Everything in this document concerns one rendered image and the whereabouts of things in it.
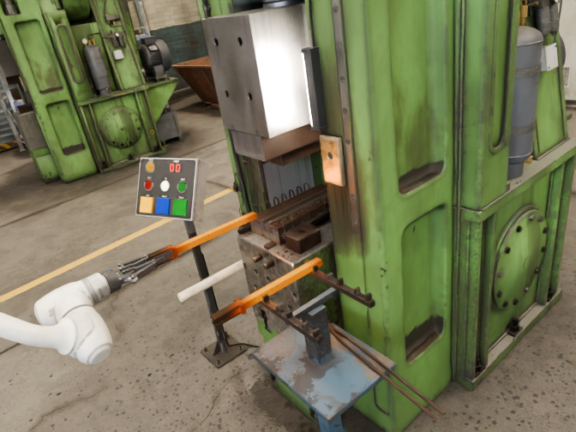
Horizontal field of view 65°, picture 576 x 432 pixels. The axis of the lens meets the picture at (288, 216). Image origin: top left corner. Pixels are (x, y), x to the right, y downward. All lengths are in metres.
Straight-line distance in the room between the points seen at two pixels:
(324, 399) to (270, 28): 1.17
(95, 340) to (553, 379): 2.04
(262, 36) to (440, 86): 0.63
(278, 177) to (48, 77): 4.70
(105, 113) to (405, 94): 5.24
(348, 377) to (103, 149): 5.43
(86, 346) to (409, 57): 1.31
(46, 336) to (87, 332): 0.10
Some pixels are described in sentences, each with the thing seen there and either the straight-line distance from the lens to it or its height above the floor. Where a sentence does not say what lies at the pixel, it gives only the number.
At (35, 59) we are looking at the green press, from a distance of 6.40.
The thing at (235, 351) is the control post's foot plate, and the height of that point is 0.01.
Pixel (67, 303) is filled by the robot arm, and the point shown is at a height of 1.09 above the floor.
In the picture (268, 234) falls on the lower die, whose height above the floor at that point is 0.94.
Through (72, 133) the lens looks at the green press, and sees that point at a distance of 6.51.
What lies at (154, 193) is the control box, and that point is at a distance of 2.23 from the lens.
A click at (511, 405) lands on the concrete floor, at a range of 2.45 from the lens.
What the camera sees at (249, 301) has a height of 0.98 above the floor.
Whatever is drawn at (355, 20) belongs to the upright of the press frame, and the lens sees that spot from 1.41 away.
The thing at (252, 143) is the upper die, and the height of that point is 1.33.
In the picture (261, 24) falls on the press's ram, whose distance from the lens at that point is 1.56.
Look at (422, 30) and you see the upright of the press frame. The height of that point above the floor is 1.63.
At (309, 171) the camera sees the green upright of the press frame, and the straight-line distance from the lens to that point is 2.18.
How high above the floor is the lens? 1.81
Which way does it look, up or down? 26 degrees down
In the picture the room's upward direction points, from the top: 9 degrees counter-clockwise
